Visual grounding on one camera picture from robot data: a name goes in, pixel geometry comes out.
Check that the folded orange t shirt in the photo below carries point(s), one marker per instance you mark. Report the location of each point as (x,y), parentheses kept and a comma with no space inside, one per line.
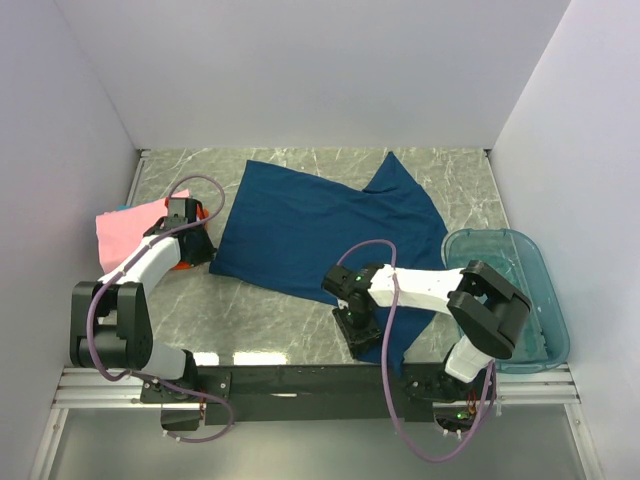
(195,245)

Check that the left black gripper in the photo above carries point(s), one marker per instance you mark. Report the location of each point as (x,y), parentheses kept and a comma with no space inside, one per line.
(206,252)

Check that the teal plastic bin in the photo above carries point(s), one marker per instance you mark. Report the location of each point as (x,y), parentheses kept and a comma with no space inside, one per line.
(544,343)

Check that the folded pink t shirt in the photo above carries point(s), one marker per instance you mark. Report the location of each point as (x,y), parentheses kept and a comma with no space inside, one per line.
(120,232)

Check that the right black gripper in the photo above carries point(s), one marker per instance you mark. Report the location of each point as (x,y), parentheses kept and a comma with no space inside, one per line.
(365,338)

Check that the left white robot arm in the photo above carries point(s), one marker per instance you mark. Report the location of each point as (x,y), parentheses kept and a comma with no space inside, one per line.
(110,324)

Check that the blue t shirt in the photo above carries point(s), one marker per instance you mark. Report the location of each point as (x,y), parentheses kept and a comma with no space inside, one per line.
(286,228)

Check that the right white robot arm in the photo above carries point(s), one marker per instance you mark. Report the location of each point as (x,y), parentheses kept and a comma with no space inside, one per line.
(489,310)

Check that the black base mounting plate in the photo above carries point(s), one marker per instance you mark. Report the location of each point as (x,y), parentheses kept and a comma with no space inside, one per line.
(278,393)

